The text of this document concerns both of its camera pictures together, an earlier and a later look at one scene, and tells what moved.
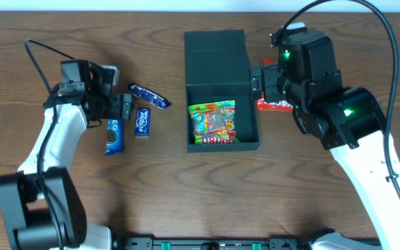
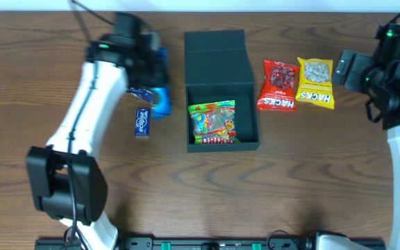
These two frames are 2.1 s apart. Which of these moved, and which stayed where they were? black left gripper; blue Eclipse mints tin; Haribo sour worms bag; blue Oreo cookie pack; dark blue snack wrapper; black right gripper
Moved: black left gripper; blue Oreo cookie pack; black right gripper
Stayed: dark blue snack wrapper; Haribo sour worms bag; blue Eclipse mints tin
